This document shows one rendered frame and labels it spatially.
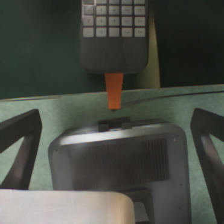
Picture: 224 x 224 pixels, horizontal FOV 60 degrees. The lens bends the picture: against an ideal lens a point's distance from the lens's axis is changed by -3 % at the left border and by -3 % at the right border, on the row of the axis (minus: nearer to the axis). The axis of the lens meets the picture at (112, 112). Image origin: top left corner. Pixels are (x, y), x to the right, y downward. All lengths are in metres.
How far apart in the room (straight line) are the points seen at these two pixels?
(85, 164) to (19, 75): 0.56
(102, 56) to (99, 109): 0.78
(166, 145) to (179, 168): 0.10
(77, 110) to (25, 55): 0.76
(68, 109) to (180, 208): 0.64
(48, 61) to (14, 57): 0.04
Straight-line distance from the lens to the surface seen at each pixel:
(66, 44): 0.23
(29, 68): 0.24
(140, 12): 0.21
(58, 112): 1.00
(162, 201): 0.83
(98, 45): 0.20
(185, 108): 1.04
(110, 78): 0.20
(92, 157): 0.74
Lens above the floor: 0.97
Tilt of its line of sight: 86 degrees down
